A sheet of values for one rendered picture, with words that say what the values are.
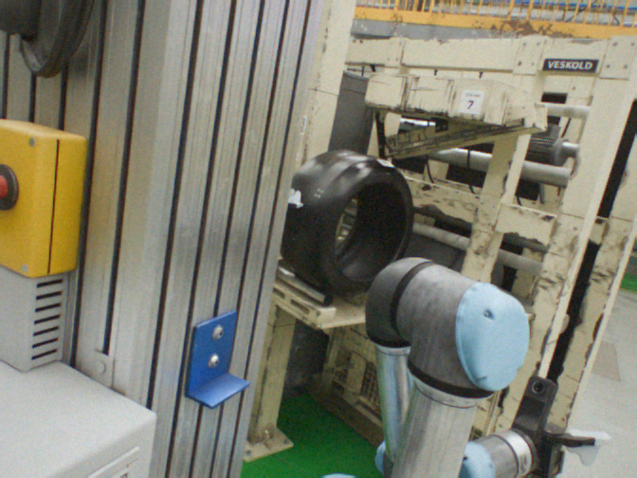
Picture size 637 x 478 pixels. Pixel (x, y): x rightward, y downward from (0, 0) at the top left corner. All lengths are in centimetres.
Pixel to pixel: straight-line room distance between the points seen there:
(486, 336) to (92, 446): 41
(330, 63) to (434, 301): 161
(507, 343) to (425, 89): 152
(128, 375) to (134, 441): 6
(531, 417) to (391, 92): 149
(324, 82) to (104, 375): 173
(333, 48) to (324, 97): 19
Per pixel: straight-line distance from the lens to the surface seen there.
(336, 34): 217
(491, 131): 202
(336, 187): 176
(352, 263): 222
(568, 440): 104
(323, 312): 190
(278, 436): 268
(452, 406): 69
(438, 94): 202
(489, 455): 88
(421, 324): 66
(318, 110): 213
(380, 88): 221
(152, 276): 51
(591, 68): 211
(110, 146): 51
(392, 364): 80
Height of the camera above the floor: 151
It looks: 12 degrees down
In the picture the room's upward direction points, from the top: 11 degrees clockwise
